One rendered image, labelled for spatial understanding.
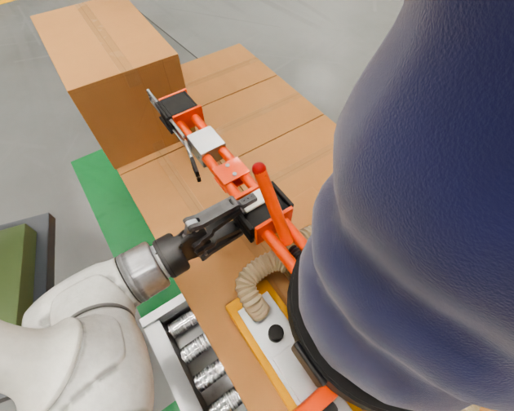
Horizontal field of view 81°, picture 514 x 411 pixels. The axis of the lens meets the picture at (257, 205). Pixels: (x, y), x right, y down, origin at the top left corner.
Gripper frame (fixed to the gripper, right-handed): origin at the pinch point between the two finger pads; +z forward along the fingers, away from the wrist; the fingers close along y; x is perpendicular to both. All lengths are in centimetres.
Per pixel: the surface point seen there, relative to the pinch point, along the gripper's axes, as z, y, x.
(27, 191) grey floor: -77, 106, -150
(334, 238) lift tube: -8.6, -31.8, 22.2
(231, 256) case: -7.8, 12.5, 1.0
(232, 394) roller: -24, 53, 21
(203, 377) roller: -28, 52, 12
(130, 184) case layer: -19, 53, -68
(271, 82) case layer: 71, 54, -91
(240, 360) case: -17.1, 12.5, 19.3
